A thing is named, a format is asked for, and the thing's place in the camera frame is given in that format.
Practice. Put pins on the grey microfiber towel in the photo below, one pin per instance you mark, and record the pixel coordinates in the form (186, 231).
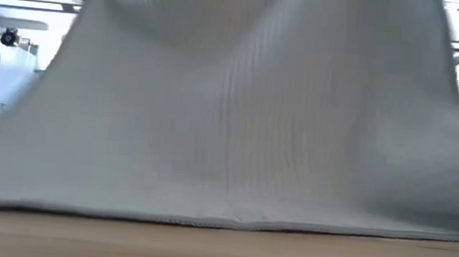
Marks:
(230, 124)

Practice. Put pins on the black round fixture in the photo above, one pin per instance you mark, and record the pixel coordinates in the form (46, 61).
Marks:
(9, 37)

